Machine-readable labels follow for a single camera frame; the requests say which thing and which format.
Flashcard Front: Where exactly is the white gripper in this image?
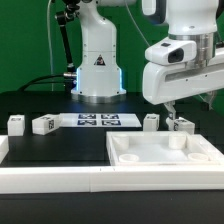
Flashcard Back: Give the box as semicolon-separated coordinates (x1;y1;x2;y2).
142;48;224;121

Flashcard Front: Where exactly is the white square tabletop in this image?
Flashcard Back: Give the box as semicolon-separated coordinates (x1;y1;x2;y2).
106;131;224;166

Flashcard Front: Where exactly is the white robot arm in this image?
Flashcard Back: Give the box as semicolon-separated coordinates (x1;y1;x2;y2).
72;0;224;119

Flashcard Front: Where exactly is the white sheet with tags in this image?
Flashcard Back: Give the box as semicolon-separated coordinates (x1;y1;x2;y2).
60;113;141;128

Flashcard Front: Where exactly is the white obstacle fence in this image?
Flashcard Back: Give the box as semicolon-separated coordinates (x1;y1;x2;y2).
0;134;224;195

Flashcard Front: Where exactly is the grey cable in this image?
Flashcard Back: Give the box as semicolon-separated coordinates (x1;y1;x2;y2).
123;0;151;48

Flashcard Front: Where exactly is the black cable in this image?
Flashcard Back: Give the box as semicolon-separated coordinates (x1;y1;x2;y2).
18;74;68;92

